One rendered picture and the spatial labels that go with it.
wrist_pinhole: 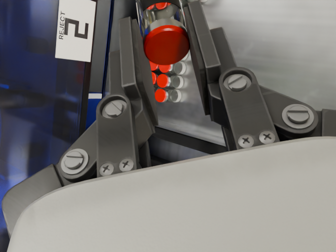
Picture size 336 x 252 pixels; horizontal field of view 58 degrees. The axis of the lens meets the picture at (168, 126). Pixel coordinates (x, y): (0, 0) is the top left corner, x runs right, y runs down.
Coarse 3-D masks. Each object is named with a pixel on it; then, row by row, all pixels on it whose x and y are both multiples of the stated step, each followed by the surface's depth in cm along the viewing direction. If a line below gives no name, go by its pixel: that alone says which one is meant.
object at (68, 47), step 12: (60, 0) 39; (72, 0) 40; (84, 0) 42; (60, 12) 39; (72, 12) 41; (84, 12) 42; (60, 24) 40; (72, 24) 41; (84, 24) 43; (60, 36) 40; (72, 36) 42; (60, 48) 41; (72, 48) 42; (84, 48) 44; (84, 60) 44
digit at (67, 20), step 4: (68, 20) 41; (72, 20) 41; (76, 20) 42; (64, 24) 40; (76, 24) 42; (64, 28) 40; (76, 28) 42; (64, 32) 40; (76, 32) 42; (84, 32) 43; (76, 36) 42; (80, 36) 43; (84, 36) 43
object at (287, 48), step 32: (224, 0) 44; (256, 0) 41; (288, 0) 39; (320, 0) 37; (256, 32) 42; (288, 32) 40; (320, 32) 37; (256, 64) 42; (288, 64) 40; (320, 64) 38; (192, 96) 48; (320, 96) 38; (192, 128) 49
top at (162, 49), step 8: (152, 32) 13; (160, 32) 12; (168, 32) 13; (176, 32) 13; (184, 32) 13; (144, 40) 13; (152, 40) 13; (160, 40) 13; (168, 40) 13; (176, 40) 13; (184, 40) 13; (144, 48) 13; (152, 48) 13; (160, 48) 13; (168, 48) 13; (176, 48) 13; (184, 48) 13; (152, 56) 14; (160, 56) 14; (168, 56) 14; (176, 56) 14; (184, 56) 14; (160, 64) 14; (168, 64) 14
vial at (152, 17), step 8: (136, 0) 15; (136, 8) 15; (152, 8) 13; (160, 8) 13; (168, 8) 13; (176, 8) 13; (144, 16) 13; (152, 16) 13; (160, 16) 13; (168, 16) 13; (176, 16) 13; (144, 24) 14; (152, 24) 13; (160, 24) 13; (168, 24) 13; (176, 24) 13; (184, 24) 14; (144, 32) 13
